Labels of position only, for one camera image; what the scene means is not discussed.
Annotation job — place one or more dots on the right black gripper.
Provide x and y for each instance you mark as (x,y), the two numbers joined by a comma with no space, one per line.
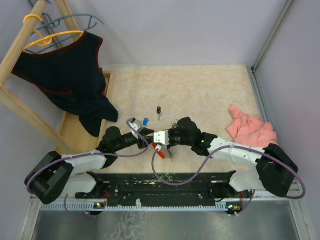
(171,132)

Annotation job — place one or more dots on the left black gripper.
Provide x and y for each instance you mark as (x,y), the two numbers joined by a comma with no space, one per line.
(144,133)

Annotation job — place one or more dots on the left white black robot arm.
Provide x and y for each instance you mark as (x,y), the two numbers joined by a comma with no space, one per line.
(60,175)

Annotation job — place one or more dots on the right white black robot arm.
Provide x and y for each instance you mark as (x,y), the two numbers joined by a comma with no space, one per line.
(271,168)

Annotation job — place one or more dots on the green tag key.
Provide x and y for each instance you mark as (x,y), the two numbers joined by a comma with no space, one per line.
(174,123)

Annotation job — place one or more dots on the blue tag key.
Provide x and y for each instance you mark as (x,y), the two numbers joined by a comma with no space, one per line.
(145,122)

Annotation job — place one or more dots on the black tag key upper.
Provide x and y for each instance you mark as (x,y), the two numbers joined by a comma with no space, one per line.
(159,112)

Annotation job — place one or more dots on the pink cloth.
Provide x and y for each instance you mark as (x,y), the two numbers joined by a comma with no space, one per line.
(250,130)

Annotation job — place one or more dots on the dark navy vest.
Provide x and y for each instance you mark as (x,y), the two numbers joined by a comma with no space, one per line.
(72,80)

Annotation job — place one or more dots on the teal plastic hanger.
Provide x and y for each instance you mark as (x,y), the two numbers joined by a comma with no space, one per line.
(63,30)

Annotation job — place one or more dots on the yellow plastic hanger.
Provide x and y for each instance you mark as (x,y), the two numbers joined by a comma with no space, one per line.
(42,37)

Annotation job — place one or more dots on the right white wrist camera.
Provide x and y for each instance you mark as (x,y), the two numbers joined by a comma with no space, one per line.
(161,137)

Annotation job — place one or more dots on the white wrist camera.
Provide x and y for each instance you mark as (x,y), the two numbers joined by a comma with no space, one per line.
(161,137)
(135,126)

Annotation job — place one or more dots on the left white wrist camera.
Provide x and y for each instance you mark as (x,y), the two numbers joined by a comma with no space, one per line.
(135,126)

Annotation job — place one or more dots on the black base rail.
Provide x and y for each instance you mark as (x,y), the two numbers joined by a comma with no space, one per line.
(130,189)

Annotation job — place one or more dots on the aluminium frame post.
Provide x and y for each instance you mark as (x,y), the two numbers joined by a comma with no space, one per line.
(273,33)

